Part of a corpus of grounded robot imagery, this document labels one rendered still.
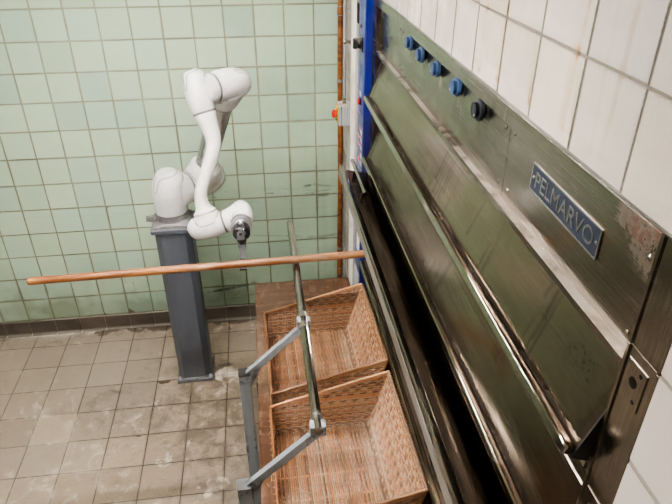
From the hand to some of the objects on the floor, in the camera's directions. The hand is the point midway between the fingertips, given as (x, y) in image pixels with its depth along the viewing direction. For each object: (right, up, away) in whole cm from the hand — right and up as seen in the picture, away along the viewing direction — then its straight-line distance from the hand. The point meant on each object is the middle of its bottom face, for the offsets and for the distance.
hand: (242, 254), depth 243 cm
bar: (+12, -119, +32) cm, 124 cm away
